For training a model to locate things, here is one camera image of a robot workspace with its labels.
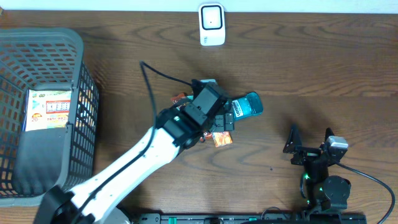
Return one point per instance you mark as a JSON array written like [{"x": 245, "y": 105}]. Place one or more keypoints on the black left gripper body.
[{"x": 224, "y": 121}]

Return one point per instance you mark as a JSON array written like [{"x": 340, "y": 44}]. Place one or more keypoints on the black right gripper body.
[{"x": 307, "y": 154}]

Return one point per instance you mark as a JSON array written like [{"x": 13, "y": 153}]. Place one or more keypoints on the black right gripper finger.
[
  {"x": 328, "y": 133},
  {"x": 293, "y": 142}
]

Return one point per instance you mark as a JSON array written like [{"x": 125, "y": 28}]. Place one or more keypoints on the orange chocolate bar wrapper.
[{"x": 178, "y": 98}]

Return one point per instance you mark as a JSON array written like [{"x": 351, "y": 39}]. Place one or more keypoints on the small orange tissue pack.
[{"x": 222, "y": 139}]

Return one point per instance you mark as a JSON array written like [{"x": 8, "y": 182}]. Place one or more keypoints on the cream wet wipes pack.
[{"x": 46, "y": 109}]

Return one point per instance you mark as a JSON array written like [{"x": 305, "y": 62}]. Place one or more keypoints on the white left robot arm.
[{"x": 174, "y": 130}]

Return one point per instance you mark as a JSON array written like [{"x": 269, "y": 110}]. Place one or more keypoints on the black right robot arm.
[{"x": 323, "y": 192}]

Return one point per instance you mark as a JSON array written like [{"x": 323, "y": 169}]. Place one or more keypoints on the white barcode scanner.
[{"x": 212, "y": 24}]

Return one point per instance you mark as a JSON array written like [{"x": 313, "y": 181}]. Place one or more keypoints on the blue mouthwash bottle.
[{"x": 245, "y": 107}]

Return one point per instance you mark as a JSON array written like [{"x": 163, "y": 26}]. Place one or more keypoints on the grey plastic basket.
[{"x": 32, "y": 162}]

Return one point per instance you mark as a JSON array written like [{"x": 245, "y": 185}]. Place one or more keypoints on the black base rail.
[{"x": 271, "y": 216}]

